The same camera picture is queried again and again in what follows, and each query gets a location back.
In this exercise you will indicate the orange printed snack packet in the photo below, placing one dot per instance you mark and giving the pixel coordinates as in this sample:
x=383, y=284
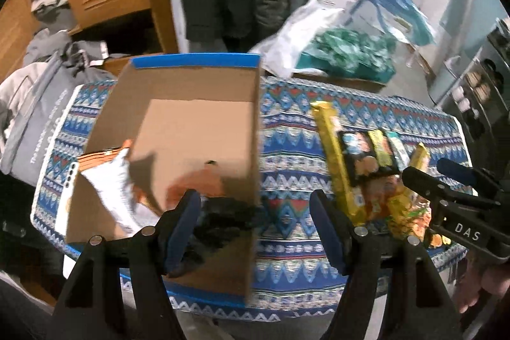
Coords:
x=378, y=200

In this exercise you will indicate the white plastic bag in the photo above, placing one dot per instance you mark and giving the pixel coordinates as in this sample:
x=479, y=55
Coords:
x=295, y=37

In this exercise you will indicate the metal storage rack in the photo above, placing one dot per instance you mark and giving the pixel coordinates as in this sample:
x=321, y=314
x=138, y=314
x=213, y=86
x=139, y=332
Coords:
x=482, y=85

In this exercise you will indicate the small yellow snack packet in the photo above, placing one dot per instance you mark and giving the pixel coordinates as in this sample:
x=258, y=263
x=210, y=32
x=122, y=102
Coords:
x=419, y=156

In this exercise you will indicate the grey clothing pile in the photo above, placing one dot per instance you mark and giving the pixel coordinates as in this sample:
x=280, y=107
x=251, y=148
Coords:
x=63, y=41

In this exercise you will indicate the blue patterned tablecloth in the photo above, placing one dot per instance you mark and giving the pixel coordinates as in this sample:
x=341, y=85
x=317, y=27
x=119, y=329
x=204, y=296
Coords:
x=287, y=149

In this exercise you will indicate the cardboard box with blue edge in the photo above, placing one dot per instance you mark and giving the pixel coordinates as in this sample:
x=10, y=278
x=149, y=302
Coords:
x=191, y=133

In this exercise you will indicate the blue plastic bag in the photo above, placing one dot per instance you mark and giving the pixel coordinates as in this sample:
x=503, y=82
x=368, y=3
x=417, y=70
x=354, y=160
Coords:
x=394, y=13

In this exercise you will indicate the teal green plastic bag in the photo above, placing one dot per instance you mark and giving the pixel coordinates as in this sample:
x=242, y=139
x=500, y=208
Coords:
x=350, y=53

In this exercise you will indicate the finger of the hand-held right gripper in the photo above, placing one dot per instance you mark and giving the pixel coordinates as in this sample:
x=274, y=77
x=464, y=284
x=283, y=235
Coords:
x=422, y=180
x=458, y=170

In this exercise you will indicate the crinkled yellow snack packet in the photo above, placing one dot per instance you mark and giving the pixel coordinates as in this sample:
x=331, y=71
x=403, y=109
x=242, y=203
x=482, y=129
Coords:
x=402, y=206

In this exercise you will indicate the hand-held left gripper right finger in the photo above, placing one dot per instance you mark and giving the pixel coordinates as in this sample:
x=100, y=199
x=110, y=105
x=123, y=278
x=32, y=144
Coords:
x=329, y=237

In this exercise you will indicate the teal snack packet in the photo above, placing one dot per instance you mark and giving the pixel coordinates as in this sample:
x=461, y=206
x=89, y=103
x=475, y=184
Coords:
x=399, y=151

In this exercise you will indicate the light grey hooded garment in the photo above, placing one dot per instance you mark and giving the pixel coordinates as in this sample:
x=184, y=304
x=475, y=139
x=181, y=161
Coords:
x=36, y=117

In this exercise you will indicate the brown cardboard carton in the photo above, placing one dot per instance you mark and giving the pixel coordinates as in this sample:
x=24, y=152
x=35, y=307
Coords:
x=342, y=83

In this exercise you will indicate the plain wooden door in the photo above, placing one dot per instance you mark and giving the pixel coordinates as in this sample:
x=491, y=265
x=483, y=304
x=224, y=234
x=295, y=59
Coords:
x=16, y=29

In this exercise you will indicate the black snack packet orange print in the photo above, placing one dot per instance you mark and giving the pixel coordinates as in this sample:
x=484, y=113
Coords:
x=358, y=158

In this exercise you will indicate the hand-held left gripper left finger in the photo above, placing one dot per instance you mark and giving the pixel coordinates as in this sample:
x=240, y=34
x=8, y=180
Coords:
x=184, y=229

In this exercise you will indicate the white snack packet orange trim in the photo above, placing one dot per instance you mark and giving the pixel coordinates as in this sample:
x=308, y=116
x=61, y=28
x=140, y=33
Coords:
x=115, y=190

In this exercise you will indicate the long yellow snack packet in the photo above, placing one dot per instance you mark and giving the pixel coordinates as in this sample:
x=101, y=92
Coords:
x=332, y=149

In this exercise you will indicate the yellow-green snack packet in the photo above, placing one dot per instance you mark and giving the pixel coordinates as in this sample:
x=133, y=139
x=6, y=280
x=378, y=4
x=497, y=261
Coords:
x=382, y=149

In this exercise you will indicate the plain black snack packet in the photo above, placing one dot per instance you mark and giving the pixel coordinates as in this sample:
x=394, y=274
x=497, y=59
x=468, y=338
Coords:
x=225, y=224

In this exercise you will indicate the person's right hand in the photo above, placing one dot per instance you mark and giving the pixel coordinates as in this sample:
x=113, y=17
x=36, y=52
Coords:
x=484, y=286

